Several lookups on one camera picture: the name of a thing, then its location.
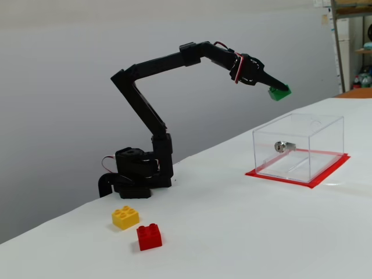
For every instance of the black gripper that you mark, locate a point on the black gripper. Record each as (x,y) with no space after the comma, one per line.
(256,73)

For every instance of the green lego brick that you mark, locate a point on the green lego brick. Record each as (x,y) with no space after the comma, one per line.
(280,94)

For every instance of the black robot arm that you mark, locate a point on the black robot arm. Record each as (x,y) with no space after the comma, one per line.
(136,96)

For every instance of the transparent plastic box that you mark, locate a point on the transparent plastic box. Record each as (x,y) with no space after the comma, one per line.
(325,139)

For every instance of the yellow lego brick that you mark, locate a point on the yellow lego brick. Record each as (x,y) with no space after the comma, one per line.
(125,218)

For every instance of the red lego brick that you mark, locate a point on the red lego brick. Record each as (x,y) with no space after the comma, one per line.
(149,239)

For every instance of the silver cam lock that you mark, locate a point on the silver cam lock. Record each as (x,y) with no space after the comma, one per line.
(281,147)

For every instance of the metal shelf rack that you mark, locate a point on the metal shelf rack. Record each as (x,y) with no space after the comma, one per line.
(338,43)

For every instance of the white cabinet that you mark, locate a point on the white cabinet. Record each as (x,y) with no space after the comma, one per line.
(344,52)

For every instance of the beige paper label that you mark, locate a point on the beige paper label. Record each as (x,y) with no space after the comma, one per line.
(325,20)

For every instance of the red capped cola bottle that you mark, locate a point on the red capped cola bottle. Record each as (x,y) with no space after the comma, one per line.
(357,83)

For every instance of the orange table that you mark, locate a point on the orange table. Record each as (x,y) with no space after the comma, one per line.
(357,93)

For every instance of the white paper label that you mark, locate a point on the white paper label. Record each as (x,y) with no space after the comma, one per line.
(318,3)

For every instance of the red base mat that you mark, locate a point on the red base mat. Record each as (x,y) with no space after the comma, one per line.
(279,178)

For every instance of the green plastic bottle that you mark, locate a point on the green plastic bottle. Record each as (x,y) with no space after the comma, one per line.
(366,81)

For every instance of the teal object on shelf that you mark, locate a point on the teal object on shelf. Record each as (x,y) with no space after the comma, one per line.
(368,46)

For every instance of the black table clamp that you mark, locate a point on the black table clamp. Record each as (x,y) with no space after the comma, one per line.
(105,184)

